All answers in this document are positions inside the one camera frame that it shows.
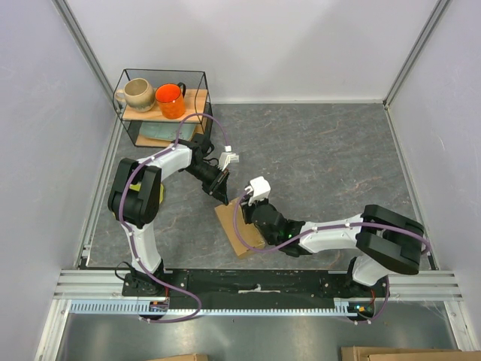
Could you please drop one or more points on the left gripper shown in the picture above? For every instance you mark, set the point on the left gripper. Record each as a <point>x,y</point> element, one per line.
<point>218,188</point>

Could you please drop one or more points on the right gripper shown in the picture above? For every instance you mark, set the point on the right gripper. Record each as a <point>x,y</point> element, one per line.
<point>248,208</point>

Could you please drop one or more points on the brown cardboard express box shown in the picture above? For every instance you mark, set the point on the brown cardboard express box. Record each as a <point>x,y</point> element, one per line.
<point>248,232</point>

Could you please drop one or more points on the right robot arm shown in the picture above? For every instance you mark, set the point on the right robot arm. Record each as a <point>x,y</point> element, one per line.
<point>390,243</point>

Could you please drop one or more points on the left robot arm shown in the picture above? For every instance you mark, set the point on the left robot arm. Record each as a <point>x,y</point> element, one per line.
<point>135,195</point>

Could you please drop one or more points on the light green tray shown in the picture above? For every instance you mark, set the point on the light green tray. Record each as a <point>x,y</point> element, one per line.
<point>167,131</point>

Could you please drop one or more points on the yellow-green dotted plate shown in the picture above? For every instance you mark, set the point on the yellow-green dotted plate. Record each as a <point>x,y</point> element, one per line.
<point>161,195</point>

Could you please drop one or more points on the orange mug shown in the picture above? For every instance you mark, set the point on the orange mug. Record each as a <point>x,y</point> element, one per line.
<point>170,98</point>

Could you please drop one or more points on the beige ceramic mug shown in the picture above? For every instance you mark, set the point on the beige ceramic mug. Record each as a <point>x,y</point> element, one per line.
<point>138,94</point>

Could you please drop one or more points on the cardboard piece bottom centre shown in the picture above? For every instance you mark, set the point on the cardboard piece bottom centre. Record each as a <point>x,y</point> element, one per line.
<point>184,357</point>

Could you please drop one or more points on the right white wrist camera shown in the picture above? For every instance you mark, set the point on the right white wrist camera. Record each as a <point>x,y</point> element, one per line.
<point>258,189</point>

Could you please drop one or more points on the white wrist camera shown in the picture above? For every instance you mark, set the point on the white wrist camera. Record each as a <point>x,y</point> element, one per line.
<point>227,157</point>
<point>258,189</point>

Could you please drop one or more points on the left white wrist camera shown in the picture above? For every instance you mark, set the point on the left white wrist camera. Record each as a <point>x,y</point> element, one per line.
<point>227,157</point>

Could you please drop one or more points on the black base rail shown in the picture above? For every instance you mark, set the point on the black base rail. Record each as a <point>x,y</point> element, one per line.
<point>250,289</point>

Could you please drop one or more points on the black wire wooden shelf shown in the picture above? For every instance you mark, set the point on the black wire wooden shelf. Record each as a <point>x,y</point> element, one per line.
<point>157,106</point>

